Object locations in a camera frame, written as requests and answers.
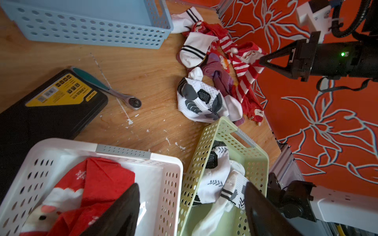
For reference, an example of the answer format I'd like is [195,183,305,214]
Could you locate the red santa sock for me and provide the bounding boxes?
[20,187,84,236]

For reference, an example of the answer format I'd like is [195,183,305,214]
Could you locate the red christmas sock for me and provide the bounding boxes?
[48,157,135,236]

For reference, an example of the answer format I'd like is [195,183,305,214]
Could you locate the white perforated plastic basket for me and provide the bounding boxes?
[1,138,183,236]

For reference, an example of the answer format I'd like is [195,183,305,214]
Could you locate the ratchet wrench green handle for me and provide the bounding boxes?
[71,67,142,110]

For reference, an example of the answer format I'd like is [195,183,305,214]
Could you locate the purple sock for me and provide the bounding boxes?
[201,53,244,126]

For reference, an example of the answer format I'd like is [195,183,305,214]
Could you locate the white grey sport sock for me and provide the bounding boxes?
[193,141,231,206]
[177,67,244,126]

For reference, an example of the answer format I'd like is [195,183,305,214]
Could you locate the blue perforated plastic basket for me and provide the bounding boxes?
[1,1,173,49]

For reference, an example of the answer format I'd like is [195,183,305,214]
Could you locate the white sock black stripes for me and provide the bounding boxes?
[192,171,239,236]

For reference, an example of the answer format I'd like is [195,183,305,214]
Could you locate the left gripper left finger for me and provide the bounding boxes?
[81,183,140,236]

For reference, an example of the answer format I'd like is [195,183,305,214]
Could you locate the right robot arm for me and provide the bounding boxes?
[260,31,378,234]

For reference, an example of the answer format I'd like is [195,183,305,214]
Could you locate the black case yellow label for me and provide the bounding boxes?
[1,69,108,199]

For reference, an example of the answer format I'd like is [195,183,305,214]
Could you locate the small white sock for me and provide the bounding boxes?
[230,160,249,210]

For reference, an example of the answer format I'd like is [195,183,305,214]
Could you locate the red white striped sock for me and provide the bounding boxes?
[220,36,265,123]

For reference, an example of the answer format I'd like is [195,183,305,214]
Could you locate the white striped sock at back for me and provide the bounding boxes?
[171,7,203,34]

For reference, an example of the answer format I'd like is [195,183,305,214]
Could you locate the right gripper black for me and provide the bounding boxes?
[259,32,378,82]

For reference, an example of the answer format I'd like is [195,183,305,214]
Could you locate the green perforated plastic basket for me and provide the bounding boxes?
[177,117,269,236]

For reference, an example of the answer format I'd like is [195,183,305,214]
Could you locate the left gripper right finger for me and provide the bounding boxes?
[245,182,301,236]

